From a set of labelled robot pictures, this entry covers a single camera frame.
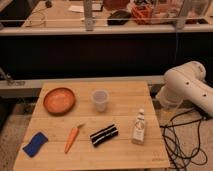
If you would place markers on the translucent plastic cup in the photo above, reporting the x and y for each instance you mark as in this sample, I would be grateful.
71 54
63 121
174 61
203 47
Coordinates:
100 99

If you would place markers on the blue sponge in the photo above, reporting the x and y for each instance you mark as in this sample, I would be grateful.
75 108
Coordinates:
35 144

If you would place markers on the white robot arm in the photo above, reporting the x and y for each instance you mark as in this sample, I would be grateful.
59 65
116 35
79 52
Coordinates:
186 82

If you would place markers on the black white striped cloth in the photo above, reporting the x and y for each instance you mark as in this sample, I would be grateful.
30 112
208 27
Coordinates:
103 135

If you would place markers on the white paper sheet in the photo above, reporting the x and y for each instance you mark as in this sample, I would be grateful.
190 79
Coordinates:
76 8

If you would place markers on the black object on bench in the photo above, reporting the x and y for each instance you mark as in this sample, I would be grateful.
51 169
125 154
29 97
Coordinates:
119 17

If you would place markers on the metal post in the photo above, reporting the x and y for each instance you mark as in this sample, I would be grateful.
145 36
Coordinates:
88 18

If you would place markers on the wooden board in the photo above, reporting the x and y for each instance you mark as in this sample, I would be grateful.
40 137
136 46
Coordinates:
126 98

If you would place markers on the small clear bottle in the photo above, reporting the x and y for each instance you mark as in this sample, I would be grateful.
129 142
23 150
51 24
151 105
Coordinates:
139 128

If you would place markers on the orange carrot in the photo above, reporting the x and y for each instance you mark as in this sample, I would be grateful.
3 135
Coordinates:
71 138

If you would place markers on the orange basket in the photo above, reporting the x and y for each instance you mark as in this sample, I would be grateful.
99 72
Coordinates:
141 15

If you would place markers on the orange ceramic bowl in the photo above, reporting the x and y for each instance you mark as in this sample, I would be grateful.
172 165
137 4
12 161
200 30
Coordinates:
59 101

